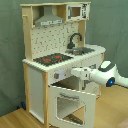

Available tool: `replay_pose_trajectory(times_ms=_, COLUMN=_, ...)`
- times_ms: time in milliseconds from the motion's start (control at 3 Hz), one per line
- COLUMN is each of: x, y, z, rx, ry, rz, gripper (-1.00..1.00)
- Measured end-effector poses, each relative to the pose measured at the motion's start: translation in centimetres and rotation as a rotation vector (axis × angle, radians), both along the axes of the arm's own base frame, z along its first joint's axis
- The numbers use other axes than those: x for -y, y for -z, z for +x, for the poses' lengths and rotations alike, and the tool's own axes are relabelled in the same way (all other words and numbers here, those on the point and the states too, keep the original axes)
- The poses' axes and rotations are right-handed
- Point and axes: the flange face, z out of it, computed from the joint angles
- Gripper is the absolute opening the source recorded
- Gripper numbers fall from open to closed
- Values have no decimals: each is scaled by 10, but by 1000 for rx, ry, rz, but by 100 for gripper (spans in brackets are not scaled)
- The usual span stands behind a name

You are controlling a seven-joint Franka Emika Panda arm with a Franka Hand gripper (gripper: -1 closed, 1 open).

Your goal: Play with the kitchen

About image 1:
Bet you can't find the grey range hood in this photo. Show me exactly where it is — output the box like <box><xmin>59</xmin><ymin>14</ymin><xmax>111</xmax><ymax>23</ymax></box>
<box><xmin>33</xmin><ymin>5</ymin><xmax>64</xmax><ymax>27</ymax></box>

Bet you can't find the black faucet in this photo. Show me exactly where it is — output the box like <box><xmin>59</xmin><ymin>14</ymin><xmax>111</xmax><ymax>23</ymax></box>
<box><xmin>67</xmin><ymin>33</ymin><xmax>83</xmax><ymax>49</ymax></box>

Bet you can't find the red left oven knob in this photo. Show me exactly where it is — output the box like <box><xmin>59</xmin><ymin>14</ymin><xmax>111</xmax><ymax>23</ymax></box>
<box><xmin>54</xmin><ymin>73</ymin><xmax>60</xmax><ymax>79</ymax></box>

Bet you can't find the toy microwave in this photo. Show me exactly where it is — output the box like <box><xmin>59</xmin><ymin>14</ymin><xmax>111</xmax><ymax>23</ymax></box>
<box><xmin>66</xmin><ymin>3</ymin><xmax>90</xmax><ymax>21</ymax></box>

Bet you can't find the wooden toy kitchen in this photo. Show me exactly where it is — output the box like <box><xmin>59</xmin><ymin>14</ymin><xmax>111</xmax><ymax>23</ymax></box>
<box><xmin>22</xmin><ymin>2</ymin><xmax>105</xmax><ymax>128</ymax></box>

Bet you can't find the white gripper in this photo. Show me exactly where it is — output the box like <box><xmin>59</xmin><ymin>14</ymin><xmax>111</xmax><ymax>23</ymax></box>
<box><xmin>71</xmin><ymin>67</ymin><xmax>95</xmax><ymax>81</ymax></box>

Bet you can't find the black stove top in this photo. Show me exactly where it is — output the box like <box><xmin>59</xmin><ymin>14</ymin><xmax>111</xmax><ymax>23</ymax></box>
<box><xmin>34</xmin><ymin>53</ymin><xmax>70</xmax><ymax>66</ymax></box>

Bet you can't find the white oven door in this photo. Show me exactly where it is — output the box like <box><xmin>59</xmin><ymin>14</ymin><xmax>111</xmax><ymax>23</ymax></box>
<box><xmin>49</xmin><ymin>86</ymin><xmax>96</xmax><ymax>128</ymax></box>

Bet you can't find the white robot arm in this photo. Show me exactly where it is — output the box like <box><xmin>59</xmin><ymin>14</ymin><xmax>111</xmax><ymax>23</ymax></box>
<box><xmin>71</xmin><ymin>61</ymin><xmax>128</xmax><ymax>88</ymax></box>

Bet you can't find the metal sink basin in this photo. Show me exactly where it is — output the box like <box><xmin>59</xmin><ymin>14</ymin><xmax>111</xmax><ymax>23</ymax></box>
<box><xmin>65</xmin><ymin>47</ymin><xmax>95</xmax><ymax>56</ymax></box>

